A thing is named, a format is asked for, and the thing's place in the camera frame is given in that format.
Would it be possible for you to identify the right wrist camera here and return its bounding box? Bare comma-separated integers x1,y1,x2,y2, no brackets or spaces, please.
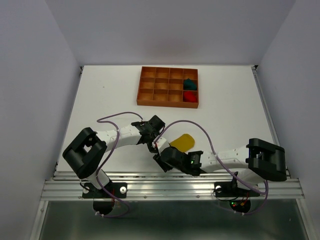
152,137,170,154

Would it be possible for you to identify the red sock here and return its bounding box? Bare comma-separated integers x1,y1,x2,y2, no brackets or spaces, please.
183,91,198,103

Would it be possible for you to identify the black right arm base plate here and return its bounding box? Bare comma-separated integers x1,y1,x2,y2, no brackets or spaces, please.
213,181,260,199

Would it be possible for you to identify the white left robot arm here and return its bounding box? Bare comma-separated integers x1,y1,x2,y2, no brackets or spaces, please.
62,115,165,197

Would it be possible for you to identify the dark green sock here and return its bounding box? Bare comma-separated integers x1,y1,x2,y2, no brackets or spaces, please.
183,78,197,91

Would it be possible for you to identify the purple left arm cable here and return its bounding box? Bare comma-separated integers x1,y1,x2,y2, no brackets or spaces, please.
96,111,145,219

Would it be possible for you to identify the orange compartment tray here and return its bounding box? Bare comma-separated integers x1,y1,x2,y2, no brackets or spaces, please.
136,66,200,109

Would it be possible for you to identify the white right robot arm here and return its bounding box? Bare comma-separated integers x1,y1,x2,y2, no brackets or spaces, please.
150,137,287,198

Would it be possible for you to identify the yellow sock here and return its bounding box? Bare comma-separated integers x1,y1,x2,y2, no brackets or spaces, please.
169,133,195,153

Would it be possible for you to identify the aluminium mounting rail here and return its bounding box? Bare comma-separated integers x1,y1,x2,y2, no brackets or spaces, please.
41,171,306,201

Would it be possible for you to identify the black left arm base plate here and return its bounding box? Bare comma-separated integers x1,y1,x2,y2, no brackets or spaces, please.
81,181,128,200

